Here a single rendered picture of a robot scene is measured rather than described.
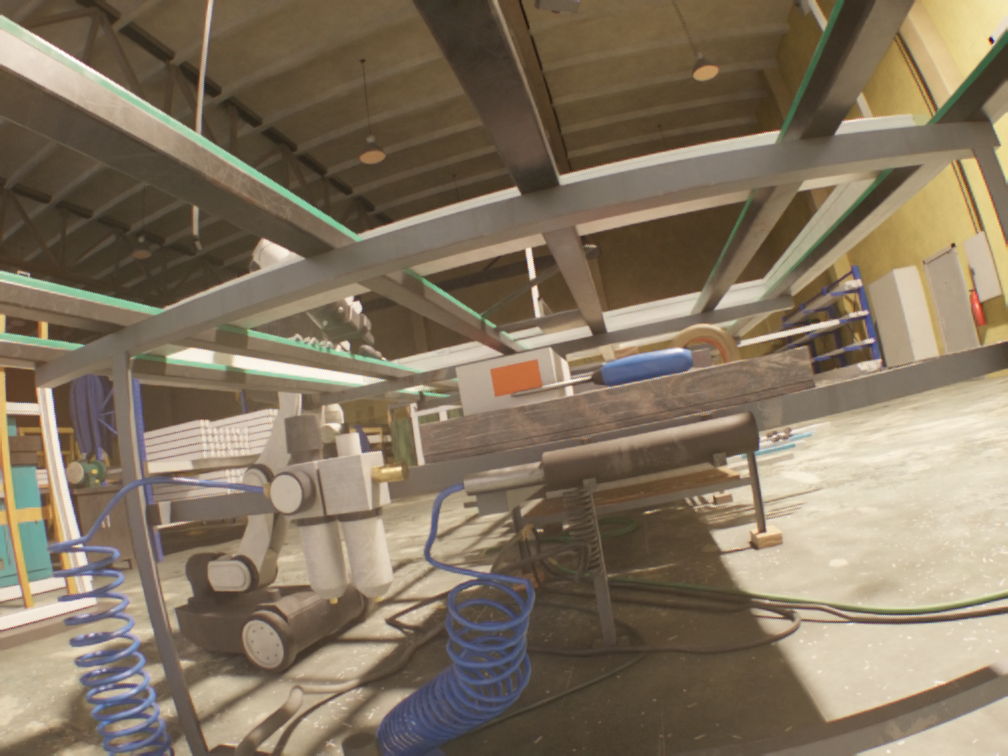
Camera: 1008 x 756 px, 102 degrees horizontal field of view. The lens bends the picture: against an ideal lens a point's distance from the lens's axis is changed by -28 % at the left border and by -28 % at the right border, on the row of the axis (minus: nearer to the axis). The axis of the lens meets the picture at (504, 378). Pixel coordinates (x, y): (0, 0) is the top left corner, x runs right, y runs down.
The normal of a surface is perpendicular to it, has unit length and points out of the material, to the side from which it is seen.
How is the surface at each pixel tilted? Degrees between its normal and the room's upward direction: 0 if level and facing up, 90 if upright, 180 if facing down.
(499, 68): 180
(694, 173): 90
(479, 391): 90
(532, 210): 90
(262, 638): 90
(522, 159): 180
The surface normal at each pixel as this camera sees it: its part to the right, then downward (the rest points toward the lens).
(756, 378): -0.22, -0.07
